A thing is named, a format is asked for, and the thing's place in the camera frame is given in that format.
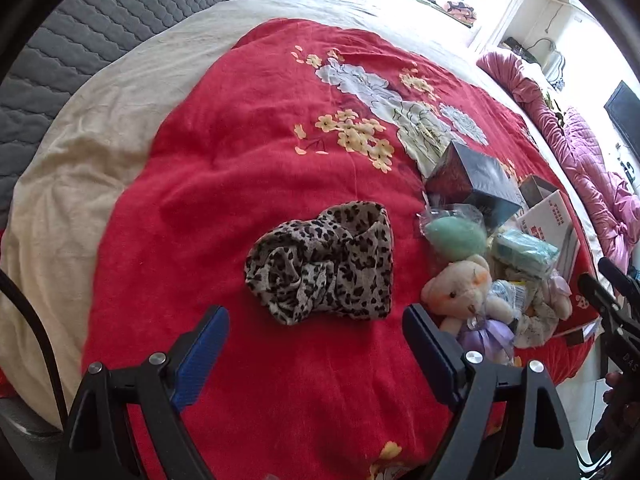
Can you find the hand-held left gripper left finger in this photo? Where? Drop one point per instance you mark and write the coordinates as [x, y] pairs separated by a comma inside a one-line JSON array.
[[202, 350]]

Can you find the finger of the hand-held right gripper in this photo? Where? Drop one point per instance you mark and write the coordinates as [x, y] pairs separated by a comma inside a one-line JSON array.
[[597, 292], [620, 272]]

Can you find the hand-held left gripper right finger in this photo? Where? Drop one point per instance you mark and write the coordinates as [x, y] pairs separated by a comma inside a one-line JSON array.
[[425, 345]]

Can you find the teddy bear purple dress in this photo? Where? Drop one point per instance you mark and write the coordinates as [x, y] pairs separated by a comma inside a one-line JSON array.
[[460, 295]]

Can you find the grey cardboard box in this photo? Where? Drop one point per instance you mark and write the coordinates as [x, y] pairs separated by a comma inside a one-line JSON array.
[[537, 187]]

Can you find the leopard print scarf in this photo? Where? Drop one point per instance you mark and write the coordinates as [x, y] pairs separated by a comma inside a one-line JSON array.
[[320, 260]]

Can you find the person's right hand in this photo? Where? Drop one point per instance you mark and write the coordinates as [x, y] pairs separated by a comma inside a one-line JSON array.
[[614, 387]]

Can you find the red tissue pack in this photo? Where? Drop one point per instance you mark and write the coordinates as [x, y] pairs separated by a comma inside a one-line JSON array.
[[550, 217]]

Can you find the pink quilt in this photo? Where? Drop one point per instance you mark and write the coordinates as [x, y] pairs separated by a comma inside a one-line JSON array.
[[590, 175]]

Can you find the green sponge in clear bag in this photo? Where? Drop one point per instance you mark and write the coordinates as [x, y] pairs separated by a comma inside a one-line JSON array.
[[452, 235]]

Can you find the white slotted chair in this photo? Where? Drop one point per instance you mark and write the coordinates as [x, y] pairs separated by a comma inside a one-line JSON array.
[[595, 465]]

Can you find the black television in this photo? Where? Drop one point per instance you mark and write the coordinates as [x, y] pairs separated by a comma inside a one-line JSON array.
[[625, 115]]

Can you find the black gift box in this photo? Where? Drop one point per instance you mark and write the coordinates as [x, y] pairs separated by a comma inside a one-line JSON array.
[[480, 180]]

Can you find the green cloth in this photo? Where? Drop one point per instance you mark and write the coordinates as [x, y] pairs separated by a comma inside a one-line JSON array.
[[552, 102]]

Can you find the red floral blanket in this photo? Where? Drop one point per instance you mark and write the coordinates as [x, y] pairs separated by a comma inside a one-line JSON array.
[[250, 160]]

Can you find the beige bed sheet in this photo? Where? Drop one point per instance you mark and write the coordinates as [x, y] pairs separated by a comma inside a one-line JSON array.
[[100, 135]]

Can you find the colourful patterned cloth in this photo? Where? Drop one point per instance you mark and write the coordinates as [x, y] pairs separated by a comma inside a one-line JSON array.
[[457, 10]]

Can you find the grey quilted headboard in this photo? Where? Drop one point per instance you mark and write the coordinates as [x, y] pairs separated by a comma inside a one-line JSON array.
[[100, 20]]

